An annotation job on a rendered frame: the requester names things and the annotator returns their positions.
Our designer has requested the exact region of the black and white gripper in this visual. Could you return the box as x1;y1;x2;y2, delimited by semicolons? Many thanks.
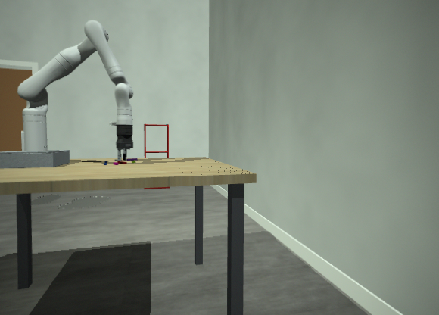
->
109;114;133;161

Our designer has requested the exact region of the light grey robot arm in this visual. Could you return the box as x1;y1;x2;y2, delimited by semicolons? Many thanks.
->
17;20;133;151

